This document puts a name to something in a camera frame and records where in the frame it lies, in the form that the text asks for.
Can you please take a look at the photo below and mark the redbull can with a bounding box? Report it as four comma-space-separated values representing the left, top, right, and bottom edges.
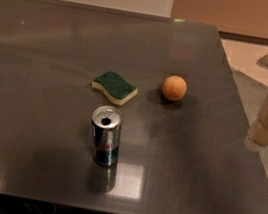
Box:
91, 106, 122, 167

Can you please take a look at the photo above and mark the orange ball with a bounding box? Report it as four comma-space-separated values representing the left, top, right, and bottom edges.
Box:
161, 75, 187, 102

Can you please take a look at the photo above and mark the green yellow sponge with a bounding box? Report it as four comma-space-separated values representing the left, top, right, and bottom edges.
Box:
91, 71, 138, 106

